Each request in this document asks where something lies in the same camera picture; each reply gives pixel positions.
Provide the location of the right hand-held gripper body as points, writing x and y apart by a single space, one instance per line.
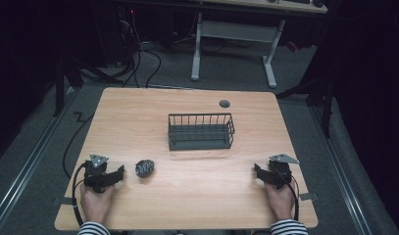
280 171

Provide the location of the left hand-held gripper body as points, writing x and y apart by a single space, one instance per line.
95 176

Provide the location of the person's left hand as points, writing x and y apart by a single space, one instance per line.
96 204

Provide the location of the person's right hand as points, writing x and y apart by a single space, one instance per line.
280 202

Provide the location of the grey tape strip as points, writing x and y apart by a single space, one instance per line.
63 200
309 196

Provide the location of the black metal stand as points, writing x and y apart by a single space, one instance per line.
59 88
326 107

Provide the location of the white-legged background desk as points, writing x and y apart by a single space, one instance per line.
239 32

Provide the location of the metal floor rail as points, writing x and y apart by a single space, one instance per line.
27 169
342 176

